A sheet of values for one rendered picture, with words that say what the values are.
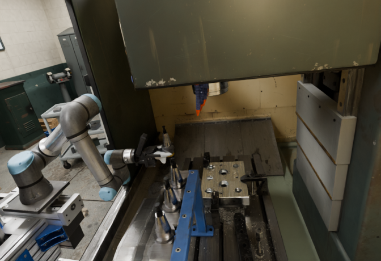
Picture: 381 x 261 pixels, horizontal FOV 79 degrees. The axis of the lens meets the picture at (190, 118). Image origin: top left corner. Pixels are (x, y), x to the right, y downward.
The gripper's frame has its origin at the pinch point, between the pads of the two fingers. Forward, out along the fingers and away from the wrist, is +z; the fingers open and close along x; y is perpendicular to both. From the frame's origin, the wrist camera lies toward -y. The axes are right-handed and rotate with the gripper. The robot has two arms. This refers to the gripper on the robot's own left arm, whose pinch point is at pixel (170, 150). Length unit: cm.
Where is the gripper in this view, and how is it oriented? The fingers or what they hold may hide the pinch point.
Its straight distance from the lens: 116.1
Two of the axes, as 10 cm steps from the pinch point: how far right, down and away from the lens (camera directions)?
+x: -1.2, 4.0, -9.1
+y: 1.5, 9.1, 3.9
